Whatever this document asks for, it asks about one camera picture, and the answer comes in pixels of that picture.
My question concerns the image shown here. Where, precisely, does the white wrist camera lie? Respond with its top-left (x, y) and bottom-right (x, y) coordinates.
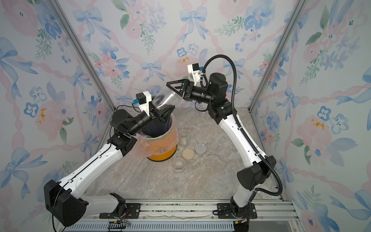
top-left (133, 91), bottom-right (152, 116)
top-left (187, 63), bottom-right (208, 88)

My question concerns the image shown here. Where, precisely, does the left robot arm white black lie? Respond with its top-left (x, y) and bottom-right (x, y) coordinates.
top-left (43, 104), bottom-right (175, 227)

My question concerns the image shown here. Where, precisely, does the right aluminium corner post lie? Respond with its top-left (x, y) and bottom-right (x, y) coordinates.
top-left (249, 0), bottom-right (307, 113)

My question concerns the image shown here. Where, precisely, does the beige jar lid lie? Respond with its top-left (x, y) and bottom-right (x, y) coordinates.
top-left (182, 148), bottom-right (195, 160)

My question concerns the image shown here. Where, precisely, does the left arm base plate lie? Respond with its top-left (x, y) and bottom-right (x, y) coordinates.
top-left (99, 203), bottom-right (141, 219)

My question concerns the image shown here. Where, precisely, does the glass jar with tea leaves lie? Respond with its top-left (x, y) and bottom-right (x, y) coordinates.
top-left (178, 129), bottom-right (190, 146)

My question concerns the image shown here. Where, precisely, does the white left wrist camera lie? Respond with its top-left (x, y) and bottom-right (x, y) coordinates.
top-left (133, 91), bottom-right (152, 116)

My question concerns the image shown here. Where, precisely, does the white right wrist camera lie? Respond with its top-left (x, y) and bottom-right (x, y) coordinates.
top-left (187, 63), bottom-right (208, 88)

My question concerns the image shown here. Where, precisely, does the orange trash bin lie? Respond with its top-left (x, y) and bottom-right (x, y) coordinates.
top-left (136, 114), bottom-right (179, 162)

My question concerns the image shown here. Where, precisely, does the aluminium corner post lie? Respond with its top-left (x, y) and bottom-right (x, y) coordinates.
top-left (46, 0), bottom-right (115, 112)
top-left (249, 0), bottom-right (307, 113)

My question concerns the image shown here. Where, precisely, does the black corrugated cable conduit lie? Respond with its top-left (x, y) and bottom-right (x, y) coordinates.
top-left (202, 54), bottom-right (283, 196)

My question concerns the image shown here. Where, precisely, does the left aluminium corner post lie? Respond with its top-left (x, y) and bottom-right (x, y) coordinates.
top-left (46, 0), bottom-right (115, 112)

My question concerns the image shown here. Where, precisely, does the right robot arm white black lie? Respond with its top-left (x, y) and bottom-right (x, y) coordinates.
top-left (166, 73), bottom-right (283, 219)

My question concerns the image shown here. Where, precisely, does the grey metal jar lid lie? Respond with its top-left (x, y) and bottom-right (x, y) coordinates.
top-left (194, 143), bottom-right (207, 155)

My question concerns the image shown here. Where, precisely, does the aluminium frame rail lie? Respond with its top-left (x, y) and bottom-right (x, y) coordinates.
top-left (53, 199), bottom-right (304, 232)

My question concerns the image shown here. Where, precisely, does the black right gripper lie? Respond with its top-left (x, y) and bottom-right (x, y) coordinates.
top-left (170, 80), bottom-right (217, 107)

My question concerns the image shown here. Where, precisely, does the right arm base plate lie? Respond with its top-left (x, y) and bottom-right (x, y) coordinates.
top-left (213, 203), bottom-right (258, 220)

